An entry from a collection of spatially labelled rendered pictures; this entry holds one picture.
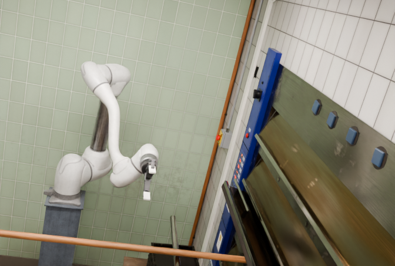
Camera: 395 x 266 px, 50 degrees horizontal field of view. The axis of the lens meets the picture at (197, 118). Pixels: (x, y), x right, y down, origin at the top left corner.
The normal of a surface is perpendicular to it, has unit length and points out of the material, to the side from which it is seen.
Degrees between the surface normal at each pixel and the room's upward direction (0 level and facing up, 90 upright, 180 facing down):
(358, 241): 70
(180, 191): 90
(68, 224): 90
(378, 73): 90
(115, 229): 90
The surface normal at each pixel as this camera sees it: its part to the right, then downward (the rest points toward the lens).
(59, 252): 0.18, 0.33
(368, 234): -0.83, -0.49
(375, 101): -0.97, -0.18
